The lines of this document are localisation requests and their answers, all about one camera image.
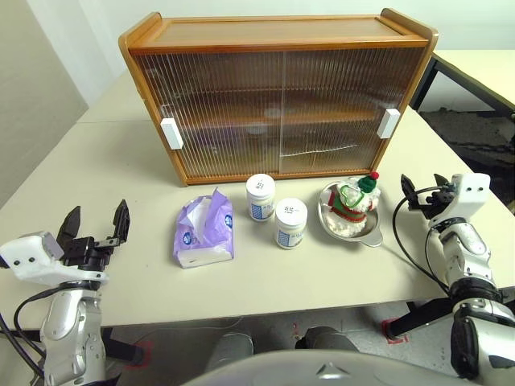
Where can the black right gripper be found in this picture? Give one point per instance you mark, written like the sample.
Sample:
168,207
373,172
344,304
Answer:
438,199

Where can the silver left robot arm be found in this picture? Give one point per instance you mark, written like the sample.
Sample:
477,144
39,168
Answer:
64,321

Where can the ribbed clear sliding door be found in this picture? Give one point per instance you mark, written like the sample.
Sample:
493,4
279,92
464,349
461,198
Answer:
342,100
209,112

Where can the wooden cabinet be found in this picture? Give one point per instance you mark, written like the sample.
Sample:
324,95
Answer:
273,30

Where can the white jar blue label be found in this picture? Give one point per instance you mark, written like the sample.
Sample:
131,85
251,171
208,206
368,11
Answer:
290,229
260,197

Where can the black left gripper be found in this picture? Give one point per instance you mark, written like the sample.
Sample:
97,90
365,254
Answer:
86,249

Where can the silver robot torso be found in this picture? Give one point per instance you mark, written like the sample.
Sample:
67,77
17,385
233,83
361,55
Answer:
330,370

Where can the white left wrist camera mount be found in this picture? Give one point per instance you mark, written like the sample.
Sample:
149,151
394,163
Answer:
32,261

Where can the white plush toy green hat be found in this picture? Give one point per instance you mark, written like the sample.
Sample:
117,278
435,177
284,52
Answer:
350,213

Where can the grey rounded shape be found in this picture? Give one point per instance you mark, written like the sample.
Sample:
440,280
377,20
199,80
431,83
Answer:
229,354
328,339

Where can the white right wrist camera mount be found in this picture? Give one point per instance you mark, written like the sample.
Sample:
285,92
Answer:
470,193

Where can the purple tissue pack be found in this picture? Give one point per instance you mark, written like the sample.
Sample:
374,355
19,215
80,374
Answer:
201,241

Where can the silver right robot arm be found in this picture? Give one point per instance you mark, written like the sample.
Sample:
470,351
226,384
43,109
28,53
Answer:
466,249

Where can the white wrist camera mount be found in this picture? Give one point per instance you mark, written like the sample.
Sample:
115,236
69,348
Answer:
32,261
470,193

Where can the black table leg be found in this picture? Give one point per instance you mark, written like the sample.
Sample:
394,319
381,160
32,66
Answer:
124,347
422,317

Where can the cream table black frame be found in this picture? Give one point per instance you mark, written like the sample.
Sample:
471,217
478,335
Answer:
483,68

